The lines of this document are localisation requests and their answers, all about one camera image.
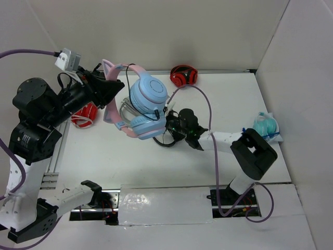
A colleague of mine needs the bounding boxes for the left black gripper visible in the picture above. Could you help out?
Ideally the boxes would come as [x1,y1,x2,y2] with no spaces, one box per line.
[44,65,125,128]

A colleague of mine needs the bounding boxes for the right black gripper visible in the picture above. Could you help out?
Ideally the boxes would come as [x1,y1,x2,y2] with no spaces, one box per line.
[149,108,189,136]

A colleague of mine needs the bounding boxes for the pink blue cat-ear headphones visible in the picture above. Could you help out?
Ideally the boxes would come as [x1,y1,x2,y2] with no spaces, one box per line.
[102,59,168,140]

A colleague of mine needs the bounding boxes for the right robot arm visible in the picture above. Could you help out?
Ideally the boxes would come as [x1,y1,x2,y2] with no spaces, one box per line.
[166,108,278,204]

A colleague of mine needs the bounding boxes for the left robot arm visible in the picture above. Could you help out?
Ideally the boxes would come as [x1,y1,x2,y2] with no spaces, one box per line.
[1,68,124,243]

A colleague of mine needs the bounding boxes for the small black headphones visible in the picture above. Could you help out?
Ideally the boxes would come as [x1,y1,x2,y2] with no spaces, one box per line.
[152,130,184,148]

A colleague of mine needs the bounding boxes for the grey white headphones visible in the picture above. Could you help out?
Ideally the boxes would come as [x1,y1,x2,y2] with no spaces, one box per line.
[119,97,147,129]

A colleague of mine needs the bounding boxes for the red headphones at left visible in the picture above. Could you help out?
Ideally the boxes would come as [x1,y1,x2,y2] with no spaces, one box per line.
[71,103,98,129]

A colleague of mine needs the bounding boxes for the red headphones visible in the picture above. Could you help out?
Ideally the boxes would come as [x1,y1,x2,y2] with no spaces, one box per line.
[71,103,98,129]
[170,65,198,87]

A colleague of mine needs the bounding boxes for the red headphones at back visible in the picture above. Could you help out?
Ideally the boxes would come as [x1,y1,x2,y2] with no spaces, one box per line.
[170,65,198,87]

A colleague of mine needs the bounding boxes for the teal headphones in bag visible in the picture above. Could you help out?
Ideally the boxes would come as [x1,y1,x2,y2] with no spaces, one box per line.
[252,112,284,143]

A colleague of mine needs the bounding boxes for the white foil-covered panel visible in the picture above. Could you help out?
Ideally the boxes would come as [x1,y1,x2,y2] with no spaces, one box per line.
[118,187,213,226]

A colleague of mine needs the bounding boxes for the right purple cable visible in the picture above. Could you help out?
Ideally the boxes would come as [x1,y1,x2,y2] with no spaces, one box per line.
[168,84,274,222]

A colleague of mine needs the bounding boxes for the purple cable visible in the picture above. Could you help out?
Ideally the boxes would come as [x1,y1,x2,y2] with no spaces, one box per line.
[168,84,274,222]
[0,48,71,248]

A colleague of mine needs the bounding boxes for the aluminium frame rail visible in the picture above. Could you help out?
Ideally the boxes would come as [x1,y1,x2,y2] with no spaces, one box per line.
[55,71,264,191]

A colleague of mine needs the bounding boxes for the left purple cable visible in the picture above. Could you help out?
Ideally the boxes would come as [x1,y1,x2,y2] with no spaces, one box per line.
[0,48,71,248]

